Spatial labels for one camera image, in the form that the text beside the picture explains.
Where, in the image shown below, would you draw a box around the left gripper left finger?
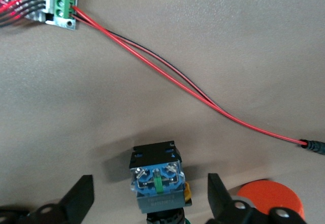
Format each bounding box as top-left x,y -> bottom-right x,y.
25,174 -> 95,224

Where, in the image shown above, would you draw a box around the red black conveyor wire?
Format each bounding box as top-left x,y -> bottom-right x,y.
72,5 -> 325,156

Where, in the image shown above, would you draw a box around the red black ribbon wires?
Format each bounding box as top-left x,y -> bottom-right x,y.
0,0 -> 48,27

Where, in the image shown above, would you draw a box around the orange cylinder with white print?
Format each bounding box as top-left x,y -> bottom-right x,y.
236,179 -> 305,221

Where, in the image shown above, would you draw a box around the green cap push button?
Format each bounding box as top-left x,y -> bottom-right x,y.
128,140 -> 194,224

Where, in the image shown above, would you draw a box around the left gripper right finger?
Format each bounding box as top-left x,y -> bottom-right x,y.
207,173 -> 257,224

